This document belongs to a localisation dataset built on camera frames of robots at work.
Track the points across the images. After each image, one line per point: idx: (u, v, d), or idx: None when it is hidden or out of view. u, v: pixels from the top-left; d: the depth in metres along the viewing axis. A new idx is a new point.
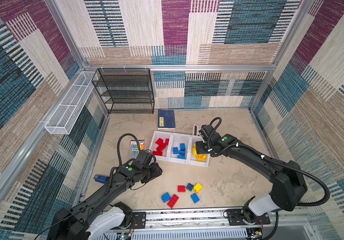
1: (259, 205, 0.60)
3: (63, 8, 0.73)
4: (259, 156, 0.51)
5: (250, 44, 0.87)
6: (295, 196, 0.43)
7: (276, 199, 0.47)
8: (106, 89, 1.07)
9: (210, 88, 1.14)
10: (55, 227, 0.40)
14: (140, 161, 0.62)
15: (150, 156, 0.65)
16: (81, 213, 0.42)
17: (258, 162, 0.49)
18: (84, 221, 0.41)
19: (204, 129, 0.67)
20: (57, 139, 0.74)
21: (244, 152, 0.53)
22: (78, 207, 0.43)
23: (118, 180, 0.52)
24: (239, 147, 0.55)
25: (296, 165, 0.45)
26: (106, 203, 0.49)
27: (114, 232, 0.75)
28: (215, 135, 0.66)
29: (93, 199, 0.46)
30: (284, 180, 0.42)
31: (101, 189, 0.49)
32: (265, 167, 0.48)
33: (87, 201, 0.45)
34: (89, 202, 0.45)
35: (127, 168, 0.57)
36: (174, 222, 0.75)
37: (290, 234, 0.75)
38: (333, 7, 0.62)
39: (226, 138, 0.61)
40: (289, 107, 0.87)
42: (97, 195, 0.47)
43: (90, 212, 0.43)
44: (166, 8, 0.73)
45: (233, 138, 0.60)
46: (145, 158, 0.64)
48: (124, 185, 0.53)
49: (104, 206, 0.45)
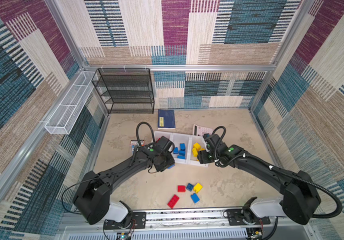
1: (263, 207, 0.58)
3: (63, 8, 0.73)
4: (267, 166, 0.50)
5: (250, 43, 0.87)
6: (308, 208, 0.42)
7: (289, 212, 0.46)
8: (106, 89, 1.07)
9: (210, 88, 1.14)
10: (84, 186, 0.43)
14: (160, 145, 0.65)
15: (169, 143, 0.67)
16: (107, 178, 0.45)
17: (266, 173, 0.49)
18: (110, 184, 0.44)
19: (210, 139, 0.67)
20: (57, 139, 0.74)
21: (252, 163, 0.53)
22: (105, 173, 0.46)
23: (141, 157, 0.55)
24: (246, 158, 0.55)
25: (306, 176, 0.44)
26: (126, 174, 0.50)
27: (114, 232, 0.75)
28: (221, 145, 0.65)
29: (118, 169, 0.48)
30: (295, 191, 0.41)
31: (126, 161, 0.52)
32: (274, 178, 0.47)
33: (113, 168, 0.48)
34: (114, 170, 0.48)
35: (149, 149, 0.60)
36: (175, 222, 0.75)
37: (290, 234, 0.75)
38: (333, 7, 0.62)
39: (232, 148, 0.61)
40: (289, 107, 0.87)
42: (121, 166, 0.50)
43: (115, 179, 0.46)
44: (166, 8, 0.73)
45: (239, 148, 0.60)
46: (166, 144, 0.67)
48: (144, 163, 0.55)
49: (125, 175, 0.49)
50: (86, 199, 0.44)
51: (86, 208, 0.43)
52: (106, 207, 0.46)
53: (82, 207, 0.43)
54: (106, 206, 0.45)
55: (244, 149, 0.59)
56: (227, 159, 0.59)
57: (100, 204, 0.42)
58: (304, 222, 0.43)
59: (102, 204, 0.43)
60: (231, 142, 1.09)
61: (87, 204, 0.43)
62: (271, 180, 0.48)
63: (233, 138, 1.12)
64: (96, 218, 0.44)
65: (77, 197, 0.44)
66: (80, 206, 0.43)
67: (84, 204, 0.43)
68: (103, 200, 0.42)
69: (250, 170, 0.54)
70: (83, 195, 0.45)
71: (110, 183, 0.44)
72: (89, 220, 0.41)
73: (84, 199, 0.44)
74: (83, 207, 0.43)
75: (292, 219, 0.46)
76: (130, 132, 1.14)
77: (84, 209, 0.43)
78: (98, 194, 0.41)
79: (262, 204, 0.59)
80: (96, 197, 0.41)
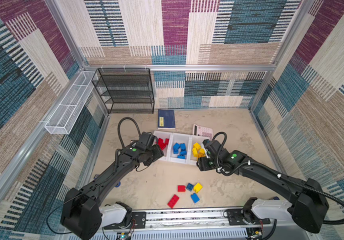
1: (265, 209, 0.58)
3: (63, 8, 0.73)
4: (274, 174, 0.48)
5: (250, 44, 0.87)
6: (318, 217, 0.41)
7: (299, 221, 0.45)
8: (106, 89, 1.07)
9: (210, 88, 1.14)
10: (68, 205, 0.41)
14: (142, 142, 0.63)
15: (152, 138, 0.65)
16: (92, 191, 0.42)
17: (275, 182, 0.47)
18: (96, 197, 0.42)
19: (211, 146, 0.64)
20: (57, 139, 0.74)
21: (258, 171, 0.51)
22: (88, 186, 0.44)
23: (124, 160, 0.53)
24: (251, 166, 0.53)
25: (316, 184, 0.43)
26: (115, 181, 0.49)
27: (114, 232, 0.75)
28: (223, 152, 0.63)
29: (102, 178, 0.46)
30: (307, 202, 0.40)
31: (109, 168, 0.49)
32: (284, 188, 0.45)
33: (96, 179, 0.46)
34: (98, 181, 0.45)
35: (131, 149, 0.57)
36: (175, 222, 0.75)
37: (289, 234, 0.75)
38: (333, 7, 0.62)
39: (235, 155, 0.58)
40: (289, 107, 0.87)
42: (105, 174, 0.47)
43: (100, 190, 0.43)
44: (166, 8, 0.73)
45: (242, 154, 0.58)
46: (148, 139, 0.64)
48: (130, 164, 0.54)
49: (112, 183, 0.48)
50: (75, 217, 0.42)
51: (77, 226, 0.41)
52: (98, 220, 0.44)
53: (72, 226, 0.41)
54: (99, 218, 0.44)
55: (248, 157, 0.56)
56: (231, 166, 0.57)
57: (90, 221, 0.40)
58: (315, 231, 0.42)
59: (91, 220, 0.41)
60: (231, 142, 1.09)
61: (76, 222, 0.41)
62: (280, 189, 0.47)
63: (233, 138, 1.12)
64: (91, 232, 0.43)
65: (65, 218, 0.42)
66: (71, 226, 0.41)
67: (74, 223, 0.41)
68: (91, 216, 0.40)
69: (257, 178, 0.52)
70: (70, 215, 0.42)
71: (96, 196, 0.42)
72: (83, 236, 0.40)
73: (73, 217, 0.42)
74: (74, 226, 0.41)
75: (303, 228, 0.45)
76: (130, 132, 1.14)
77: (75, 227, 0.41)
78: (84, 209, 0.39)
79: (265, 207, 0.59)
80: (83, 214, 0.39)
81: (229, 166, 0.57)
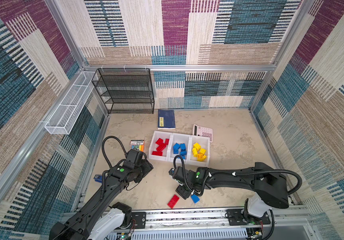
1: (256, 207, 0.58)
3: (63, 8, 0.73)
4: (231, 174, 0.52)
5: (250, 44, 0.87)
6: (280, 192, 0.44)
7: (271, 203, 0.46)
8: (106, 89, 1.07)
9: (210, 88, 1.14)
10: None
14: (130, 161, 0.62)
15: (140, 155, 0.65)
16: (79, 223, 0.41)
17: (234, 180, 0.50)
18: (83, 230, 0.40)
19: (176, 175, 0.66)
20: (57, 139, 0.74)
21: (219, 178, 0.54)
22: (75, 217, 0.42)
23: (111, 183, 0.52)
24: (213, 176, 0.56)
25: (262, 165, 0.47)
26: (102, 208, 0.48)
27: (114, 232, 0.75)
28: (189, 175, 0.65)
29: (89, 207, 0.45)
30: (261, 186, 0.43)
31: (97, 194, 0.48)
32: (242, 182, 0.48)
33: (83, 209, 0.44)
34: (85, 210, 0.44)
35: (119, 170, 0.56)
36: (174, 222, 0.75)
37: (290, 234, 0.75)
38: (333, 7, 0.62)
39: (199, 173, 0.61)
40: (289, 107, 0.87)
42: (92, 202, 0.46)
43: (87, 220, 0.42)
44: (166, 8, 0.73)
45: (204, 169, 0.61)
46: (135, 157, 0.63)
48: (118, 187, 0.53)
49: (100, 211, 0.47)
50: None
51: None
52: None
53: None
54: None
55: (210, 169, 0.59)
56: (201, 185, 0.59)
57: None
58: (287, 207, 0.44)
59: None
60: (231, 143, 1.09)
61: None
62: (240, 184, 0.49)
63: (233, 138, 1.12)
64: None
65: None
66: None
67: None
68: None
69: (223, 183, 0.54)
70: None
71: (83, 229, 0.40)
72: None
73: None
74: None
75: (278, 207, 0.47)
76: (130, 132, 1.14)
77: None
78: None
79: (254, 205, 0.59)
80: None
81: (200, 186, 0.59)
